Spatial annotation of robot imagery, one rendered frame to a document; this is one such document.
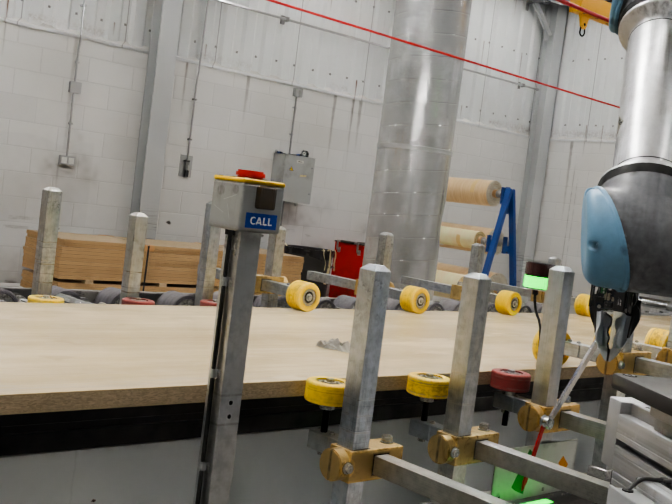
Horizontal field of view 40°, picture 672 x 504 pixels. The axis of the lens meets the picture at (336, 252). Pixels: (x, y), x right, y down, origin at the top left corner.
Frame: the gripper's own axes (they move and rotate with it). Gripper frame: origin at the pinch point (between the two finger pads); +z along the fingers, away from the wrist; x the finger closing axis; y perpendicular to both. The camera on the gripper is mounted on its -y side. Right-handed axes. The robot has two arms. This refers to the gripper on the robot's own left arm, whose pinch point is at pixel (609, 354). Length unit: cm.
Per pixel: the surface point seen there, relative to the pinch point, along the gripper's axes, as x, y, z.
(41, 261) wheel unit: -130, 13, 1
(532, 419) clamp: -11.6, 3.6, 14.3
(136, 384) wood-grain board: -54, 67, 10
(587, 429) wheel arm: -2.1, -0.4, 14.7
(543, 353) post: -12.0, 0.6, 2.0
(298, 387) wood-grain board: -42, 40, 10
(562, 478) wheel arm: 0.3, 27.1, 18.0
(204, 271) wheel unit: -114, -32, 1
